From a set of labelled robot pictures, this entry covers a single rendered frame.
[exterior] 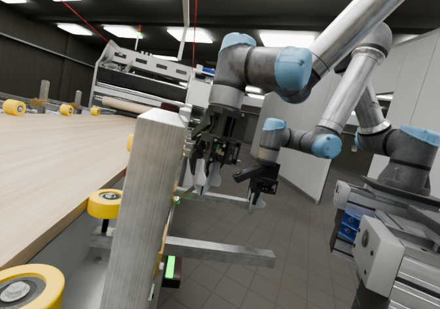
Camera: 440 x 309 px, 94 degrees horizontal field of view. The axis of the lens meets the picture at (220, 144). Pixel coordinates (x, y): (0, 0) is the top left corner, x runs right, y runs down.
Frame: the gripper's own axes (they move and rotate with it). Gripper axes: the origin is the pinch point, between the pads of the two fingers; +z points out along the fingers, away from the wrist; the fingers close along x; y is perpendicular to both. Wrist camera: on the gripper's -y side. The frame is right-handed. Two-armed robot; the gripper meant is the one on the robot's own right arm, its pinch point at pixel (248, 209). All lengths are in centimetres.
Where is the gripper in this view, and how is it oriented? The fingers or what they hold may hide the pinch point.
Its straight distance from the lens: 82.1
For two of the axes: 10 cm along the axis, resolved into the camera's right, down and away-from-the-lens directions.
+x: -1.4, -1.3, 9.8
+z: -2.2, 9.7, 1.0
